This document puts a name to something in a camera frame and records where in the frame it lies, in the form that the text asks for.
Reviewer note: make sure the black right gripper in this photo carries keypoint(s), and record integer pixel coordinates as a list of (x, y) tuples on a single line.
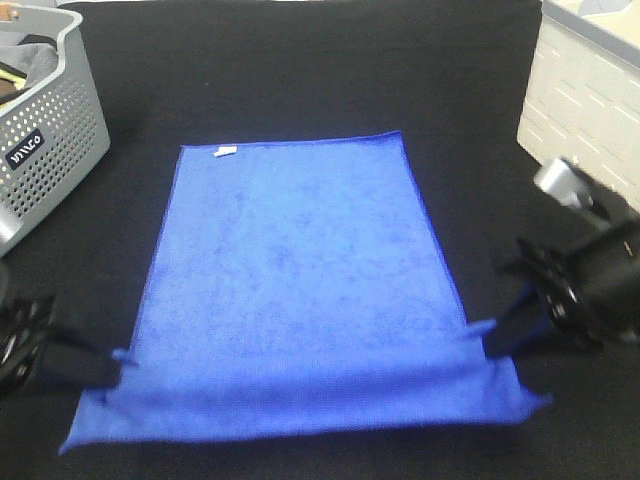
[(590, 291)]

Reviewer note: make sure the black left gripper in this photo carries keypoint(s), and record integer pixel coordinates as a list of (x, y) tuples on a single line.
[(68, 359)]

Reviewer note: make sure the blue microfiber towel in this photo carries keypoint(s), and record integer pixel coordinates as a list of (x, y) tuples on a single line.
[(299, 288)]

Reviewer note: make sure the right robot arm silver black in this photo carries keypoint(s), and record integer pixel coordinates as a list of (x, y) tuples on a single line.
[(574, 189)]

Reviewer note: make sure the grey perforated plastic basket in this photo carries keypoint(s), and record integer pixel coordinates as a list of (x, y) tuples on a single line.
[(53, 134)]

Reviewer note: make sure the white plastic storage crate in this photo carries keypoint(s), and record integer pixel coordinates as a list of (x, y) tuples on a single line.
[(582, 97)]

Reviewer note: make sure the white towel label tag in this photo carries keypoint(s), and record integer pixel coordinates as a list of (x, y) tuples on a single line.
[(225, 151)]

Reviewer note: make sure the yellow and brown folded cloths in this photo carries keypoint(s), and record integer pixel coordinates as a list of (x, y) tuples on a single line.
[(13, 83)]

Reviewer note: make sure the grey cloth in basket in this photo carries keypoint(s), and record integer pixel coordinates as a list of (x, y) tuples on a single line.
[(32, 62)]

